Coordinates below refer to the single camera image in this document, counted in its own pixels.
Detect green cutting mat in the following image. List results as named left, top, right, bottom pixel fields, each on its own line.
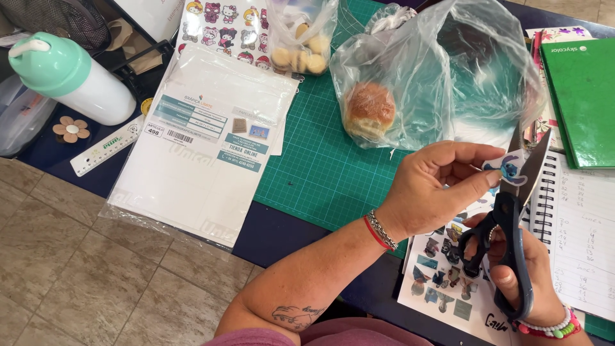
left=253, top=0, right=548, bottom=260

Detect dark blue handled scissors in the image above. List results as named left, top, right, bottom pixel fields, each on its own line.
left=457, top=122, right=553, bottom=322

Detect cartoon cat sticker sheet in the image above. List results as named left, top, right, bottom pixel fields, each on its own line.
left=175, top=0, right=272, bottom=72

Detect white sheet of character stickers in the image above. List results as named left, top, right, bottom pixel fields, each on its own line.
left=398, top=187, right=529, bottom=346

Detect white paper pack in plastic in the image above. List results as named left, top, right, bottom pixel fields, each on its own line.
left=98, top=44, right=301, bottom=251

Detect black wire desk tray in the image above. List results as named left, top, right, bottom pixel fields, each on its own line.
left=94, top=0, right=175, bottom=104

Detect crumpled brown paper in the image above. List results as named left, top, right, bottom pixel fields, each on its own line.
left=106, top=18, right=164, bottom=75

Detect person's right hand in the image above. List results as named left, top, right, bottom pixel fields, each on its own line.
left=462, top=212, right=569, bottom=328

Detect pile of round cookies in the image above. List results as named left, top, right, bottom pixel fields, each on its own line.
left=270, top=21, right=332, bottom=76

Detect crumpled translucent plastic bag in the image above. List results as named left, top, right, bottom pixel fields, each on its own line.
left=0, top=74, right=59, bottom=158

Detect white bottle with mint lid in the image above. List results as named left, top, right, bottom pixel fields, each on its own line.
left=8, top=32, right=137, bottom=127

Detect red string bracelet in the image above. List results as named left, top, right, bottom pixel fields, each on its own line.
left=363, top=215, right=395, bottom=252

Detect person's left hand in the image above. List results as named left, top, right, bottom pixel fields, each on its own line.
left=374, top=142, right=506, bottom=243

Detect brown bread roll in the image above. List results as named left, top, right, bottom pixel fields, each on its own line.
left=343, top=82, right=398, bottom=141

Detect colourful beaded bracelets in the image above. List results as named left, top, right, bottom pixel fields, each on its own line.
left=512, top=305, right=582, bottom=340

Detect grey mesh bag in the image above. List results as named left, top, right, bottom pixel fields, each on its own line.
left=0, top=0, right=112, bottom=54

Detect white paper sheet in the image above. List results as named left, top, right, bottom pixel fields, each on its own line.
left=113, top=0, right=185, bottom=43

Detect wooden flower shaped piece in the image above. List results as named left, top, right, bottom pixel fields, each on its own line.
left=52, top=116, right=91, bottom=144

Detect silver chain bracelet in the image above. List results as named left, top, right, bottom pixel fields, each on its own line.
left=367, top=210, right=399, bottom=251

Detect white plastic ruler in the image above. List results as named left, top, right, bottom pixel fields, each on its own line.
left=70, top=114, right=146, bottom=177

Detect person's pink shirt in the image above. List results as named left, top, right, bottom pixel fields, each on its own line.
left=202, top=317, right=435, bottom=346

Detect large clear plastic bag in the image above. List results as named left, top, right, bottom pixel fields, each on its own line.
left=329, top=0, right=548, bottom=151

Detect green glossy folder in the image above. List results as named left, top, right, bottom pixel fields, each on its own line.
left=539, top=37, right=615, bottom=170

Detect blue cartoon sticker cutout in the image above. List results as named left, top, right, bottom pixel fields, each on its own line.
left=482, top=149, right=529, bottom=187

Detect small clear plastic bag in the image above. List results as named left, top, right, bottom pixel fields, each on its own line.
left=266, top=0, right=339, bottom=78

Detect white spiral notebook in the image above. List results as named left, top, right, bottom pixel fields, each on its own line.
left=521, top=149, right=615, bottom=323

